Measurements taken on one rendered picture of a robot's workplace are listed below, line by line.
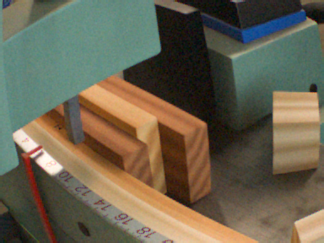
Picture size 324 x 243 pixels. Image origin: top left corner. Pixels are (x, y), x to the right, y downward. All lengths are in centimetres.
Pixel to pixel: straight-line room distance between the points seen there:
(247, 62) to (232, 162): 7
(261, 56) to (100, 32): 18
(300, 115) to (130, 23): 14
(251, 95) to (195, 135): 10
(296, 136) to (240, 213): 7
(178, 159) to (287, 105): 9
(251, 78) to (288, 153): 8
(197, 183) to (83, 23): 15
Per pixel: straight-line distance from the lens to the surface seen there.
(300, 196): 60
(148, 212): 52
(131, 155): 58
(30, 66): 51
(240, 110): 67
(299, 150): 61
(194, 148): 59
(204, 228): 52
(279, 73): 70
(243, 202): 60
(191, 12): 65
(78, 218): 55
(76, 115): 58
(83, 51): 53
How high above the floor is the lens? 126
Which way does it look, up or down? 31 degrees down
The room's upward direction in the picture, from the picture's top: 8 degrees counter-clockwise
